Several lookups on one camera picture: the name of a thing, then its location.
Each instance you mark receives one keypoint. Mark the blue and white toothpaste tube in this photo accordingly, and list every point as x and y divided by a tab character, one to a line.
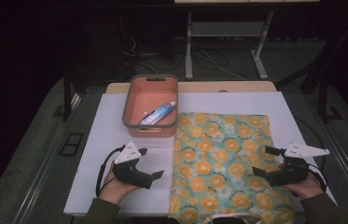
159	112

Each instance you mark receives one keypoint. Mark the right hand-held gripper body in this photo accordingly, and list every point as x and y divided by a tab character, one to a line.
289	174

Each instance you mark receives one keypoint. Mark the metal rail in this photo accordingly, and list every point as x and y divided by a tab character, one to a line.
52	146
347	165

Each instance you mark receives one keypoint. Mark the white board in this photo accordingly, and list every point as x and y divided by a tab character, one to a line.
109	130

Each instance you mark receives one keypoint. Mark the orange basket with grey rim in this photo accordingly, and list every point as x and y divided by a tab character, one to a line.
150	93

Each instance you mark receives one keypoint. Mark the black stand post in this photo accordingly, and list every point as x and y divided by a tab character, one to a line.
321	99

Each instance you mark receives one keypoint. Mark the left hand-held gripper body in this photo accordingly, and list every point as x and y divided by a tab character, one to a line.
128	172

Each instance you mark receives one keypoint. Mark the person's right hand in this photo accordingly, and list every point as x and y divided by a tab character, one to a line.
307	188

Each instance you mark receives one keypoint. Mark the grey metal stand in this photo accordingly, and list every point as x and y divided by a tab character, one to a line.
224	29

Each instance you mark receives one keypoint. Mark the orange-print fabric tote bag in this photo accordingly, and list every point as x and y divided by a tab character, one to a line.
218	155

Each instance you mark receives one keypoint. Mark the person's left hand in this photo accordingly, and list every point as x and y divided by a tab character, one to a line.
115	188

